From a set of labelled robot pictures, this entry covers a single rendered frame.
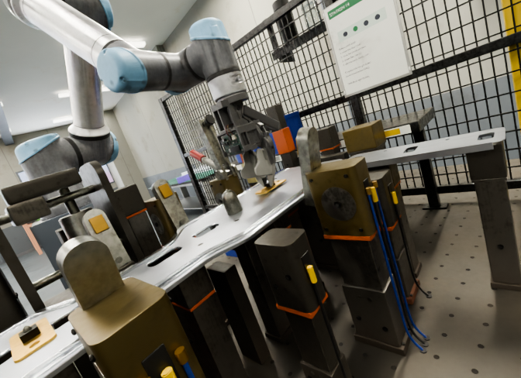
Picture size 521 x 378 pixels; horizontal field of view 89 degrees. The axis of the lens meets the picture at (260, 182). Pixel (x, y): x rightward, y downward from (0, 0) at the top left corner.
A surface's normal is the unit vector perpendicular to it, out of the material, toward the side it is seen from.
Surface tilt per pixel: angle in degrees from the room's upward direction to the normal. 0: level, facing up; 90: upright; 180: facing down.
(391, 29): 90
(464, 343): 0
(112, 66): 90
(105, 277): 102
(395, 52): 90
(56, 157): 90
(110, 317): 0
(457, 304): 0
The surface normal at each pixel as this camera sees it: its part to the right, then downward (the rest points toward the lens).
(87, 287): 0.76, 0.09
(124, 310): -0.32, -0.93
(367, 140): -0.63, 0.36
